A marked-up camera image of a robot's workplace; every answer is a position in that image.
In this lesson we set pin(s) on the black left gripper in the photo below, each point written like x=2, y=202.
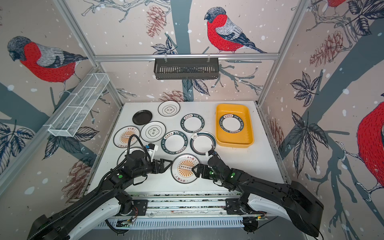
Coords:
x=156, y=169

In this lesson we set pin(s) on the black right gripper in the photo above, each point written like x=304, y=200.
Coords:
x=205, y=168

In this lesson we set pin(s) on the orange sunburst plate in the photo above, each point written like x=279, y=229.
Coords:
x=121, y=156
x=182, y=168
x=122, y=136

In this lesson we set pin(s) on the striped green rim plate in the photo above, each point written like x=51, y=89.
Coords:
x=202, y=142

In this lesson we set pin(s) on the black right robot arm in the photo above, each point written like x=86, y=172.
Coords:
x=301, y=207

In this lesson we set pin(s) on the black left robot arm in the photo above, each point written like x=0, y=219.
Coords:
x=109, y=198

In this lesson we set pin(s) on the yellow plastic bin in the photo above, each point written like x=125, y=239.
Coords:
x=245, y=138

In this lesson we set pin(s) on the white plate grey emblem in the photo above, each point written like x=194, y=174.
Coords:
x=153, y=131

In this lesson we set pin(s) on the green rim plate back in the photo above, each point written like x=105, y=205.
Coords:
x=192, y=123

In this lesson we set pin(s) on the small black plate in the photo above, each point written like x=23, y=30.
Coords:
x=142, y=117

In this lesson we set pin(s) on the white plate back centre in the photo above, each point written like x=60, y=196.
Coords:
x=169, y=108

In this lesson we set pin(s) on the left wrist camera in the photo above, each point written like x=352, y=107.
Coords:
x=151, y=149

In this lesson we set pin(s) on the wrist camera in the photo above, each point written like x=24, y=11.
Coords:
x=151, y=149
x=210, y=153

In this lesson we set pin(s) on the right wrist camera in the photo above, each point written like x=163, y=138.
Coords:
x=210, y=153

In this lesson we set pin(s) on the aluminium rail bed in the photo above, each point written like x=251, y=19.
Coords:
x=198, y=204

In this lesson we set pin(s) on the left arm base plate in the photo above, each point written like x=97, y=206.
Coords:
x=139, y=207

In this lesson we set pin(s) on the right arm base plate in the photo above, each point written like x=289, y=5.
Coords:
x=237, y=207

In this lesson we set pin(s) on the black hanging wire basket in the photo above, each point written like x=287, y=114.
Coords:
x=186, y=69

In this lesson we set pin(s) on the white mesh wall shelf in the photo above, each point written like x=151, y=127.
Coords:
x=71, y=118

